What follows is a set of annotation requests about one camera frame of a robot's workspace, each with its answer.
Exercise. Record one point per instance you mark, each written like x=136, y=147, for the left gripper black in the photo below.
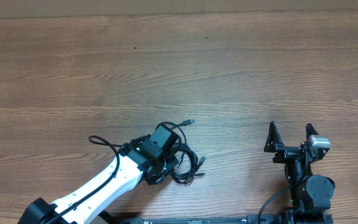
x=171, y=160

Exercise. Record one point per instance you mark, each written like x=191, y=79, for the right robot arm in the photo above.
x=310, y=195

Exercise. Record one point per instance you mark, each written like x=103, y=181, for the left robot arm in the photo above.
x=137, y=161

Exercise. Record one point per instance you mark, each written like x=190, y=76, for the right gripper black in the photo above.
x=286, y=152

